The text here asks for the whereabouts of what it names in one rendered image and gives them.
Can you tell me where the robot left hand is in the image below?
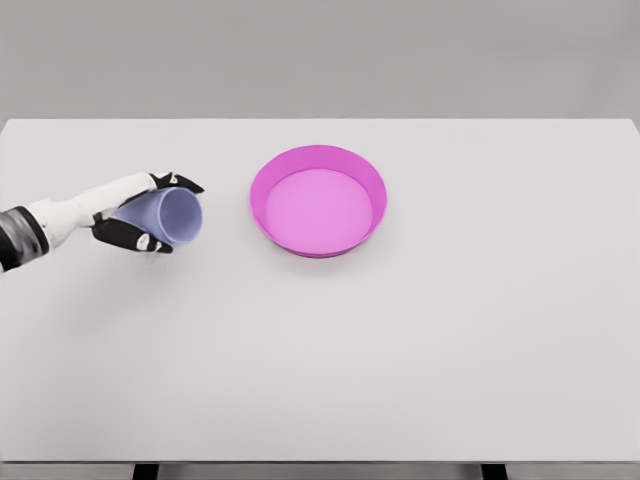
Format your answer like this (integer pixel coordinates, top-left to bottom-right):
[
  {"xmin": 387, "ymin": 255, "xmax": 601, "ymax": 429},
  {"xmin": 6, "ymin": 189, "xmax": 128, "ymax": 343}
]
[{"xmin": 72, "ymin": 171, "xmax": 206, "ymax": 255}]

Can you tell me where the pink round plate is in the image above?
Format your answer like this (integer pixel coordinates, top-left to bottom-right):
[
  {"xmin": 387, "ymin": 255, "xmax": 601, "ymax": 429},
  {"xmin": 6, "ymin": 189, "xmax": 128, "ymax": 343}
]
[{"xmin": 248, "ymin": 144, "xmax": 389, "ymax": 260}]

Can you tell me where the lavender plastic cup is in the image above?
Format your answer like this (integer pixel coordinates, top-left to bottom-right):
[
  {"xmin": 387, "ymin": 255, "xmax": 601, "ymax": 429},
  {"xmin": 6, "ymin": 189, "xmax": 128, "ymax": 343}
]
[{"xmin": 110, "ymin": 185, "xmax": 205, "ymax": 246}]

